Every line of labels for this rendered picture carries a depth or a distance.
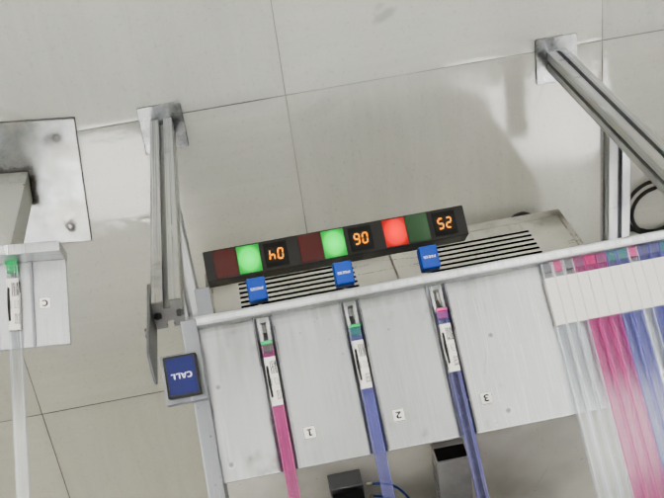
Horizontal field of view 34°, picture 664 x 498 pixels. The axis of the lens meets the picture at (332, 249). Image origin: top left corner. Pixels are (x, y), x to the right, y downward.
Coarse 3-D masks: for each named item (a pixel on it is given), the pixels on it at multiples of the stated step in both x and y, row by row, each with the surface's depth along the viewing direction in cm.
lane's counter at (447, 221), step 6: (450, 210) 139; (432, 216) 139; (438, 216) 139; (444, 216) 139; (450, 216) 139; (438, 222) 139; (444, 222) 139; (450, 222) 139; (438, 228) 139; (444, 228) 139; (450, 228) 139; (456, 228) 139; (438, 234) 138; (444, 234) 138
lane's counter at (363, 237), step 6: (348, 228) 138; (354, 228) 138; (360, 228) 138; (366, 228) 138; (348, 234) 138; (354, 234) 138; (360, 234) 138; (366, 234) 138; (354, 240) 138; (360, 240) 138; (366, 240) 138; (372, 240) 138; (354, 246) 138; (360, 246) 138; (366, 246) 138; (372, 246) 138
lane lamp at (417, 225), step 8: (408, 216) 139; (416, 216) 139; (424, 216) 139; (408, 224) 139; (416, 224) 139; (424, 224) 139; (408, 232) 138; (416, 232) 138; (424, 232) 138; (416, 240) 138; (424, 240) 138
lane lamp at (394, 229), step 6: (384, 222) 139; (390, 222) 139; (396, 222) 139; (402, 222) 139; (384, 228) 138; (390, 228) 138; (396, 228) 138; (402, 228) 139; (384, 234) 138; (390, 234) 138; (396, 234) 138; (402, 234) 138; (390, 240) 138; (396, 240) 138; (402, 240) 138; (408, 240) 138; (390, 246) 138
